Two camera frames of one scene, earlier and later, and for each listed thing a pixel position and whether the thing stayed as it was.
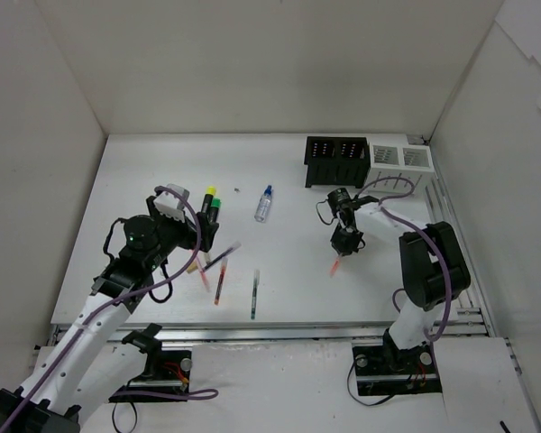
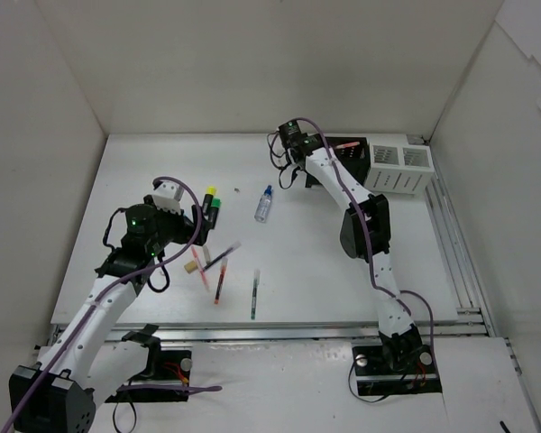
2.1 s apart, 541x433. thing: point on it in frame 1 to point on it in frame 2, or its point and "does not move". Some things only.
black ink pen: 233,248 does not move
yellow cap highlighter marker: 211,191 does not move
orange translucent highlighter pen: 335,264 to 347,144
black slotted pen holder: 332,161 does not move
